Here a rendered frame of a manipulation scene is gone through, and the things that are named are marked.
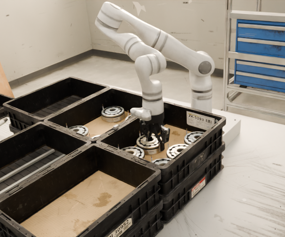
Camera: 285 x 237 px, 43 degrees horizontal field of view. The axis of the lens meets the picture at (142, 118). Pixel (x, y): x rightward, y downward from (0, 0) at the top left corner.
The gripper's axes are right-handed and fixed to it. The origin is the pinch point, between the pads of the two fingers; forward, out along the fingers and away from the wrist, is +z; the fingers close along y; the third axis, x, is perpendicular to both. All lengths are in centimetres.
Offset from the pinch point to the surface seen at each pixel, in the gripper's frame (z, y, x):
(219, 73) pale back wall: 79, 150, -251
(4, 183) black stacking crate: 3, 25, 48
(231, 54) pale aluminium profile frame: 25, 83, -172
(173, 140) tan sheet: 2.4, -0.1, -9.7
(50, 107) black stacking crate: 3, 67, 5
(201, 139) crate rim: -7.4, -18.2, -4.2
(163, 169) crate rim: -7.3, -20.2, 16.3
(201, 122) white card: -3.3, -5.9, -19.8
